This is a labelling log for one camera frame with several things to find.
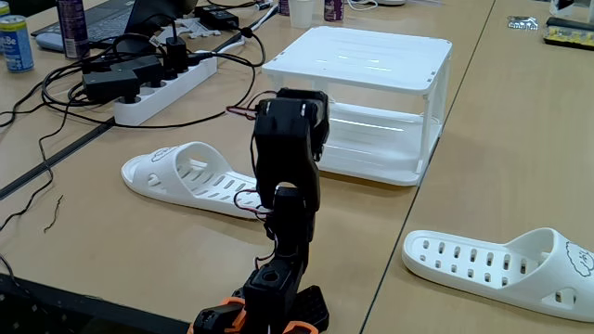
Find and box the white slipper with dog drawing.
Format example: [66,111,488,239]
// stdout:
[120,140,268,220]
[401,226,594,324]

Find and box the white two-tier shoe rack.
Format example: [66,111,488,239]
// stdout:
[261,25,454,187]

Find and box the white power strip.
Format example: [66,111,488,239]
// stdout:
[112,49,219,127]

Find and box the black plug-in charger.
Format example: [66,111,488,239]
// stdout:
[164,35,190,74]

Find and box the black power brick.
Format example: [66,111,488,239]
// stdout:
[193,4,240,32]

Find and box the black adapter with green light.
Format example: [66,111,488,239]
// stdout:
[110,55,164,87]

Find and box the black power adapter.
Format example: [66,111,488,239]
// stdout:
[82,69,142,105]

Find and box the dark laptop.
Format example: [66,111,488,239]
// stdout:
[30,0,199,53]

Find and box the tall purple can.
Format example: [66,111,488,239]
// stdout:
[55,0,91,60]

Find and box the silver foil wrapper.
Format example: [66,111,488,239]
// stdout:
[506,15,540,32]

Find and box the light blue mouse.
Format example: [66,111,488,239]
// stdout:
[34,31,67,53]

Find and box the yellow circuit board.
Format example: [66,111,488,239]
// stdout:
[542,26,594,51]

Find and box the blue drink can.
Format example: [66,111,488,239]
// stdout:
[0,14,35,74]

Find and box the black flat case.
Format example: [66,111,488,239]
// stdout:
[545,16,594,34]

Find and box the clear plastic box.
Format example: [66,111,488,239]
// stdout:
[549,0,594,24]

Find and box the long black looping cable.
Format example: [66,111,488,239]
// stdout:
[113,64,258,130]

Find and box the black cable with ferrite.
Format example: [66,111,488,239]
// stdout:
[185,0,268,69]

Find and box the white power strip cable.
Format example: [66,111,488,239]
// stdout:
[215,3,279,52]

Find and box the white printed bracket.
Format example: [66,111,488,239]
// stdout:
[178,17,223,41]

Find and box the thin white cable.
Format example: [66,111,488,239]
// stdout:
[345,0,380,12]

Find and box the short thin wire piece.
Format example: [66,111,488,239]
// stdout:
[43,193,65,234]

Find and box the thin black cable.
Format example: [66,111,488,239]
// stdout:
[0,102,71,233]

